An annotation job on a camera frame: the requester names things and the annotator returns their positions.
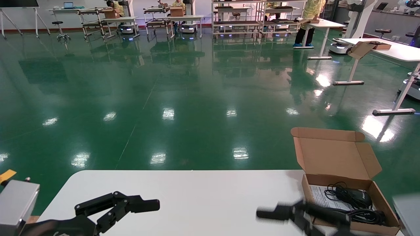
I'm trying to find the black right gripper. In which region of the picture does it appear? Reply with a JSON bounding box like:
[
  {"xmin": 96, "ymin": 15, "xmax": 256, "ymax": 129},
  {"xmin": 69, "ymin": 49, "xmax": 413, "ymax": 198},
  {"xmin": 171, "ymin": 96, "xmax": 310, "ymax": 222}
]
[{"xmin": 257, "ymin": 200, "xmax": 361, "ymax": 236}]

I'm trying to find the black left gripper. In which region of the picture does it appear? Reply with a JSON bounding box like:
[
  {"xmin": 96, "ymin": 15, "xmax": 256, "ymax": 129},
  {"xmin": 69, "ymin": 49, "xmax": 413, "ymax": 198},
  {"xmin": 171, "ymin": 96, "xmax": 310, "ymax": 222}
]
[{"xmin": 20, "ymin": 192, "xmax": 160, "ymax": 236}]

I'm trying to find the cardboard storage box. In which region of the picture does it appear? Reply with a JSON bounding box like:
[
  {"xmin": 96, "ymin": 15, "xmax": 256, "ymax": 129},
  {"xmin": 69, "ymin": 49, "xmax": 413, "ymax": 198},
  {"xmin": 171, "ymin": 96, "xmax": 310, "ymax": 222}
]
[{"xmin": 291, "ymin": 127, "xmax": 401, "ymax": 227}]

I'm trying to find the open brown cardboard box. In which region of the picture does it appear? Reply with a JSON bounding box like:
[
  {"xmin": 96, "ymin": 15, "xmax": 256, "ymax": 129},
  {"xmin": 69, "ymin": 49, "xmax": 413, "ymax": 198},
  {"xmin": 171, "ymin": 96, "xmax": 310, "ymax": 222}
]
[{"xmin": 348, "ymin": 41, "xmax": 392, "ymax": 60}]

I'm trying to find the white printed paper manual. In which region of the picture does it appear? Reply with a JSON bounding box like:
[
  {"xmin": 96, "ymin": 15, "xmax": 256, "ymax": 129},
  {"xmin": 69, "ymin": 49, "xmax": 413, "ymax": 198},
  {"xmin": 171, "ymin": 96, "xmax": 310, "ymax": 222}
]
[{"xmin": 310, "ymin": 185, "xmax": 355, "ymax": 212}]

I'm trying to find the white table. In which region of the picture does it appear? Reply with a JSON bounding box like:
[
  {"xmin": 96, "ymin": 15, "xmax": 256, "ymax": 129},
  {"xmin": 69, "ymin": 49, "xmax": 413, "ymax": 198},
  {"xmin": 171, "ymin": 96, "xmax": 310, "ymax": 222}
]
[
  {"xmin": 333, "ymin": 38, "xmax": 420, "ymax": 116},
  {"xmin": 168, "ymin": 15, "xmax": 204, "ymax": 39},
  {"xmin": 293, "ymin": 18, "xmax": 346, "ymax": 60},
  {"xmin": 103, "ymin": 16, "xmax": 141, "ymax": 39}
]

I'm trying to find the metal shelf rack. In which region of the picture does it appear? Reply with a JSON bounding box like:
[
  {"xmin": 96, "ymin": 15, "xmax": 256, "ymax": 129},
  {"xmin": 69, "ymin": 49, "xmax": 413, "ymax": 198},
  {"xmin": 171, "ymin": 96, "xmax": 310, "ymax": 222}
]
[
  {"xmin": 262, "ymin": 0, "xmax": 309, "ymax": 34},
  {"xmin": 212, "ymin": 0, "xmax": 265, "ymax": 37}
]

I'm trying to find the white desk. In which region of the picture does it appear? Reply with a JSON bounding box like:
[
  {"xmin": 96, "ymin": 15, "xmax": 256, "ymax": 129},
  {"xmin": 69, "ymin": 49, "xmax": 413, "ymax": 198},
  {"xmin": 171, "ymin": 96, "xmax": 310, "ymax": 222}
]
[{"xmin": 49, "ymin": 8, "xmax": 86, "ymax": 23}]

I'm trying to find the black wired computer mouse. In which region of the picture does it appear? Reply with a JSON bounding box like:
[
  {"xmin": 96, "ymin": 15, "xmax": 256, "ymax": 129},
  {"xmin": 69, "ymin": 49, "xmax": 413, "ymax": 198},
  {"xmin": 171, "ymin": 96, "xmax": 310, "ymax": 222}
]
[{"xmin": 324, "ymin": 182, "xmax": 373, "ymax": 210}]

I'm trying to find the coiled black power cable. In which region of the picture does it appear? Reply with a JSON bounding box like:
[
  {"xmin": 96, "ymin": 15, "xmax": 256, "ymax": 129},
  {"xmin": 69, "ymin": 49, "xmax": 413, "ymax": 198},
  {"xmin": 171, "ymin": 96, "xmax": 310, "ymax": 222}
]
[{"xmin": 345, "ymin": 209, "xmax": 387, "ymax": 226}]

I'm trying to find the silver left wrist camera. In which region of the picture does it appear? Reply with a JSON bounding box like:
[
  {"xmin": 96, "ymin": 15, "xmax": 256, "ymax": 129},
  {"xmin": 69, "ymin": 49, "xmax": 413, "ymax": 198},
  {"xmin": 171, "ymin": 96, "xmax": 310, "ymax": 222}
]
[{"xmin": 0, "ymin": 180, "xmax": 40, "ymax": 236}]

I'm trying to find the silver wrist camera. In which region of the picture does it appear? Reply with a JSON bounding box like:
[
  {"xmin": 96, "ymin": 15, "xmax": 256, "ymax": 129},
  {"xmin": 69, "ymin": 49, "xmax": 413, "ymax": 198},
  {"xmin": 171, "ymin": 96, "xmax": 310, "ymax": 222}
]
[
  {"xmin": 0, "ymin": 180, "xmax": 40, "ymax": 236},
  {"xmin": 393, "ymin": 195, "xmax": 420, "ymax": 236}
]

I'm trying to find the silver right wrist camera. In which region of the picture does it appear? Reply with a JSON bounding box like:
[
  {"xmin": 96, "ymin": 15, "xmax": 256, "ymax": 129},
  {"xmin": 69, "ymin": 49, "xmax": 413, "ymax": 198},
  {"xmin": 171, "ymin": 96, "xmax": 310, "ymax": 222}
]
[{"xmin": 393, "ymin": 195, "xmax": 420, "ymax": 236}]

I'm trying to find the metal frame cart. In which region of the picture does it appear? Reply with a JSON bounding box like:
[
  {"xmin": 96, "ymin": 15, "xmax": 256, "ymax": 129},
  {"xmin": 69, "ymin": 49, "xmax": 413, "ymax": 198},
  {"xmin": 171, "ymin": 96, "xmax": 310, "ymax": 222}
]
[
  {"xmin": 78, "ymin": 8, "xmax": 110, "ymax": 40},
  {"xmin": 143, "ymin": 6, "xmax": 175, "ymax": 37}
]

